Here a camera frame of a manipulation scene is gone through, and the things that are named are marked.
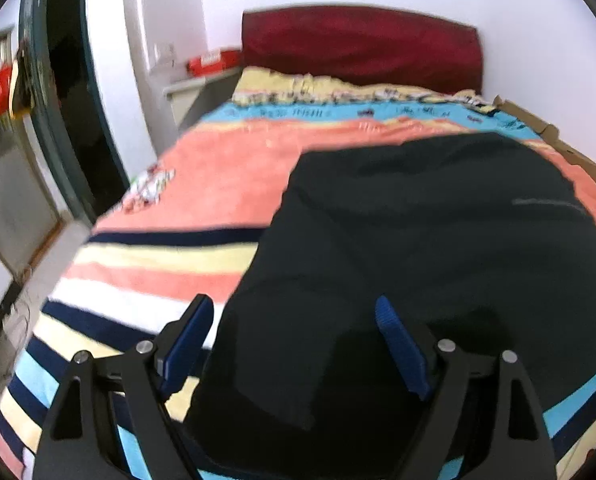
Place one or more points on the dark red padded headboard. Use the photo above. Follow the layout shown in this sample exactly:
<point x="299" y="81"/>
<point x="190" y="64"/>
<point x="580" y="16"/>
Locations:
<point x="358" y="45"/>

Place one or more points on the red flat box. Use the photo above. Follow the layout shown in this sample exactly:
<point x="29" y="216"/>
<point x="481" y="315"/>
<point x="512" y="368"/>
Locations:
<point x="213" y="63"/>

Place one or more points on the cartoon printed striped blanket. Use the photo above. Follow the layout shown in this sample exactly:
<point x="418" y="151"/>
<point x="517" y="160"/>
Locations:
<point x="203" y="195"/>

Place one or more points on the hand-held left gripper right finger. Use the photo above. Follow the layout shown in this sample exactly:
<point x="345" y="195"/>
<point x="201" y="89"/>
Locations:
<point x="403" y="345"/>

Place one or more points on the grey framed glass door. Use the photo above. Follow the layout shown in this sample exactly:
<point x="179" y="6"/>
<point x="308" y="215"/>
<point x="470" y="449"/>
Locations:
<point x="13" y="195"/>

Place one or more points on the yellow and black bag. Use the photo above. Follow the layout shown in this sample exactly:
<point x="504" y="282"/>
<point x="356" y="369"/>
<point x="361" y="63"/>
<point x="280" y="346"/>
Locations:
<point x="22" y="90"/>

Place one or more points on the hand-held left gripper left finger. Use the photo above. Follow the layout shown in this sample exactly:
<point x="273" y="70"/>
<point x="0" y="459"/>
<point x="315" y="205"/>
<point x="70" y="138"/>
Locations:
<point x="185" y="345"/>

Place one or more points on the grey nightstand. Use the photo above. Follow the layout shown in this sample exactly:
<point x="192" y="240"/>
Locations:
<point x="188" y="100"/>

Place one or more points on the white wall switch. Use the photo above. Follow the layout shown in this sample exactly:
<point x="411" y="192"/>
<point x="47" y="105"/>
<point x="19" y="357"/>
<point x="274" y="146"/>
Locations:
<point x="163" y="56"/>

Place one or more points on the brown cardboard piece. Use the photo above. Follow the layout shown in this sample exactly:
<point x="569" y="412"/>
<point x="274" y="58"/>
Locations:
<point x="548" y="130"/>

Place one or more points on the black hooded puffer jacket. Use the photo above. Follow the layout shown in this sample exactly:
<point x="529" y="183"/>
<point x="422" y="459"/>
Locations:
<point x="403" y="235"/>

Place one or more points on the dark green door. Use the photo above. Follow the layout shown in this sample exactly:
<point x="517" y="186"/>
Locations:
<point x="42" y="105"/>

